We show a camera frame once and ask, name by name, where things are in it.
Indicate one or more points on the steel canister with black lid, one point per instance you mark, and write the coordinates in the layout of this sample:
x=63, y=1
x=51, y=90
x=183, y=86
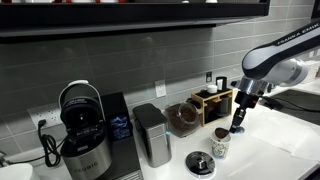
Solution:
x=153, y=136

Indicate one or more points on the white multi outlet plate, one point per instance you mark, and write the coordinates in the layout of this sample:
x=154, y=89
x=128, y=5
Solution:
x=46, y=115

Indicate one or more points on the wooden organizer shelf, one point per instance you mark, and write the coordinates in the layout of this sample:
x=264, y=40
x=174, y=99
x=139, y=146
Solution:
x=204, y=111

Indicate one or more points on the dark wall shelf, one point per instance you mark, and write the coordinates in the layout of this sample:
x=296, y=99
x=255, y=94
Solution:
x=133, y=15

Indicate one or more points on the white wall outlet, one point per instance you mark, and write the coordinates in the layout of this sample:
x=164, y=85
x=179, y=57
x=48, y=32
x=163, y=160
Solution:
x=160, y=88

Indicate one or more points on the glass coffee jar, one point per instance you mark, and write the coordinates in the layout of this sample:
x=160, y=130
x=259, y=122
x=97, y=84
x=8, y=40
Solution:
x=181, y=118

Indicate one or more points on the Keurig coffee maker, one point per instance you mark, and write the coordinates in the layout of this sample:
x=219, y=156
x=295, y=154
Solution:
x=96, y=140

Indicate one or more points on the black cylinder container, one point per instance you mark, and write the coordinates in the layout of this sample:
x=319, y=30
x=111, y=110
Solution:
x=221, y=83

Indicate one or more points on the white paper sheet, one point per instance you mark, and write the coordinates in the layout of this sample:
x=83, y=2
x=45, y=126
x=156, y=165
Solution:
x=286, y=140

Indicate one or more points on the dark sink basin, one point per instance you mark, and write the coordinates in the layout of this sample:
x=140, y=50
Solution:
x=300, y=103

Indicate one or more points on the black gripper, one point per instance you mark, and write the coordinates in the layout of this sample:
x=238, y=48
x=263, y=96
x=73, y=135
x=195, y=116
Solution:
x=247, y=100

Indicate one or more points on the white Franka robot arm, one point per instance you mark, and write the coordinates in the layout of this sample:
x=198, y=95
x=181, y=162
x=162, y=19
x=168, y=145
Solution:
x=283, y=56

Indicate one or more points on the patterned paper cup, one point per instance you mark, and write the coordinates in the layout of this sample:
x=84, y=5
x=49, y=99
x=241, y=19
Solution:
x=220, y=148

